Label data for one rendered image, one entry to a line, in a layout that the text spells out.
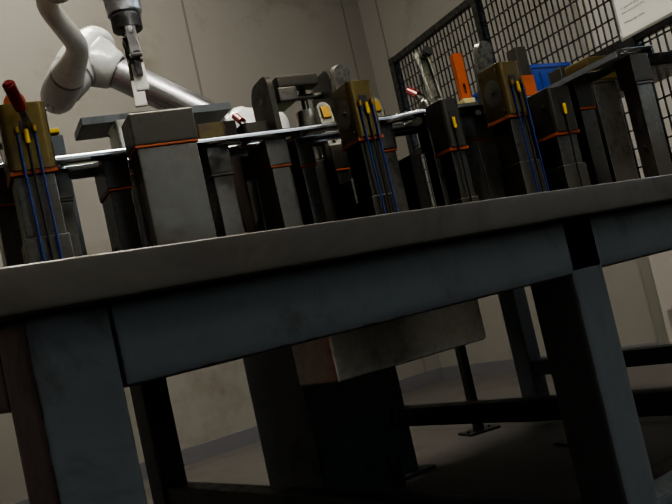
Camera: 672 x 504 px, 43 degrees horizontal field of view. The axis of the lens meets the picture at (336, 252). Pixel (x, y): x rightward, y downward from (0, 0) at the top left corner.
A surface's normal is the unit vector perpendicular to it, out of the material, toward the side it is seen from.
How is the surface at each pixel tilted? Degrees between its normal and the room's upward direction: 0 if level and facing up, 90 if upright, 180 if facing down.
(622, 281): 90
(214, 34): 90
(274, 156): 90
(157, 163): 90
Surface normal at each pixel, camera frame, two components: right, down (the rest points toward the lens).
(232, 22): 0.61, -0.18
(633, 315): -0.76, 0.13
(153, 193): 0.39, -0.15
